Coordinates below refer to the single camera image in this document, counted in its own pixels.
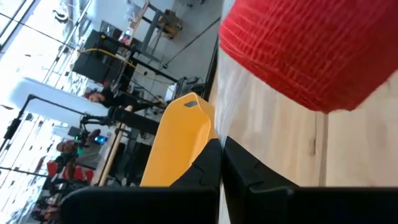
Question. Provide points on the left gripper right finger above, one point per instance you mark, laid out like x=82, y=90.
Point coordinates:
x=311, y=207

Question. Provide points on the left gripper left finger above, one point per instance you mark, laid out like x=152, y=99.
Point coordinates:
x=140, y=207

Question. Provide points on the clear plastic bag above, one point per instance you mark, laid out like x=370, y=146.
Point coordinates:
x=230, y=102

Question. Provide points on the red elastic bandage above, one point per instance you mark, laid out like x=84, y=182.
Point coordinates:
x=311, y=53

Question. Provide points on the wooden pole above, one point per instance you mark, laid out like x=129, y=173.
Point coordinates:
x=113, y=149

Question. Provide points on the yellow plastic basin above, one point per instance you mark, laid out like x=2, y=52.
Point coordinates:
x=180, y=140

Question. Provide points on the person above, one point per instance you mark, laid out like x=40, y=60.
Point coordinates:
x=115, y=99

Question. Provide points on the white pillar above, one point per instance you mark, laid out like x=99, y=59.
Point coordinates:
x=56, y=99

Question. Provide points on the black monitor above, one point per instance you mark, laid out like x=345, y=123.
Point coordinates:
x=93, y=65

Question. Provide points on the black diagonal strut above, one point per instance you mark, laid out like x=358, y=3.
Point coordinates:
x=192, y=40

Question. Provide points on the wooden background table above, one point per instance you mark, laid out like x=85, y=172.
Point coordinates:
x=152, y=28

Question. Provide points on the black distant rig frame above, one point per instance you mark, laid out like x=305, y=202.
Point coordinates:
x=25, y=109

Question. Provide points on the black aluminium table frame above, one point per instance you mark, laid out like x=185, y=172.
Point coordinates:
x=211, y=71

